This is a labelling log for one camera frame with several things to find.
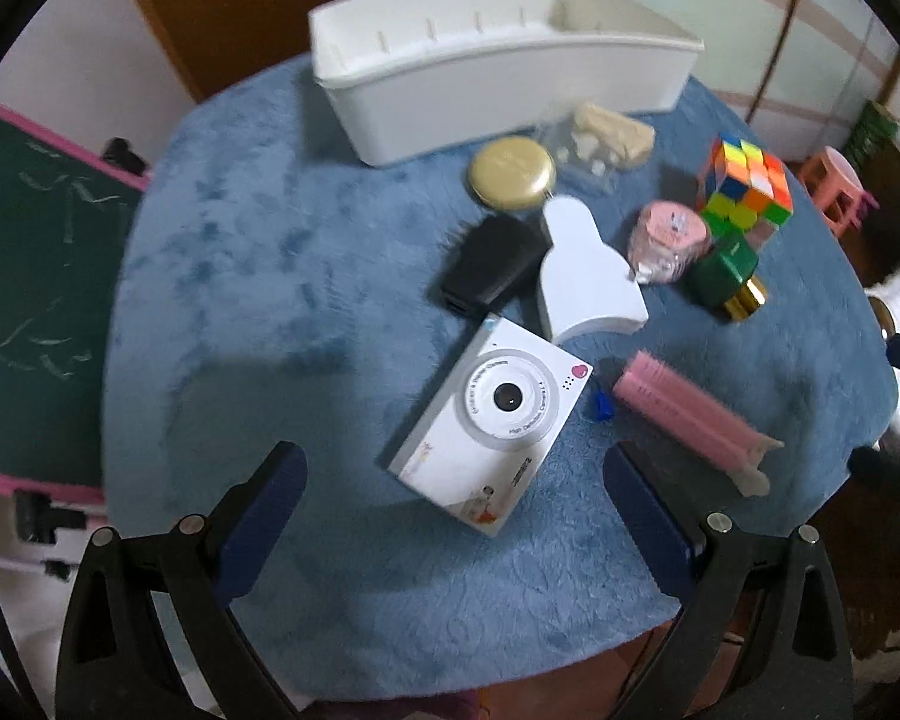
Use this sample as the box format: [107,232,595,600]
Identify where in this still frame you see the green board with pink edge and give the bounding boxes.
[0,97,151,500]

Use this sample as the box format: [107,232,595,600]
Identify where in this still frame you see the black clip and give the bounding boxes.
[103,137,151,178]
[13,490,85,545]

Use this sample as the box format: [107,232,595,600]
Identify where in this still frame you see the thin brown cable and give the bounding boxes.
[746,0,807,125]

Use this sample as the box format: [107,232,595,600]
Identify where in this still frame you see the green box with gold cap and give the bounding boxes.
[690,232,770,322]

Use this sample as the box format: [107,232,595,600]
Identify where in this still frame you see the multicoloured puzzle cube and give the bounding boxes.
[694,133,794,250]

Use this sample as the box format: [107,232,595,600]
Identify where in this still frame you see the round gold tin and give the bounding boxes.
[466,136,557,209]

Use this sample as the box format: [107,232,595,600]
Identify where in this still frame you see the brown wooden cabinet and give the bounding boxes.
[109,0,623,102]

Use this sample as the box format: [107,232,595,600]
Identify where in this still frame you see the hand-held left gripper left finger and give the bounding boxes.
[55,441,308,720]

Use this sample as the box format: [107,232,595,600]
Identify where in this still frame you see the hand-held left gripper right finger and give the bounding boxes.
[602,441,856,720]

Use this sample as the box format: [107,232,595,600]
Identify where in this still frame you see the pink hair roller clip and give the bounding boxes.
[611,349,786,497]

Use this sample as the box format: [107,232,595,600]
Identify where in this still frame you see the white plastic storage bin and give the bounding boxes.
[307,0,706,167]

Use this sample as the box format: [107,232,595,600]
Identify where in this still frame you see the pink correction tape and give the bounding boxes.
[626,200,713,286]

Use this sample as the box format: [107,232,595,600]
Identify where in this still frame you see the beige erasers in clear packet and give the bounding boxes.
[540,101,657,196]

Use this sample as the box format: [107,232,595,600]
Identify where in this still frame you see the white toy camera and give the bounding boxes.
[379,313,593,538]

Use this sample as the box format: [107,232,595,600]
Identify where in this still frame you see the black charger plug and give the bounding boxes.
[439,214,552,316]

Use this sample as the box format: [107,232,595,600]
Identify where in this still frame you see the pink plastic stool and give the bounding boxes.
[799,146,878,239]

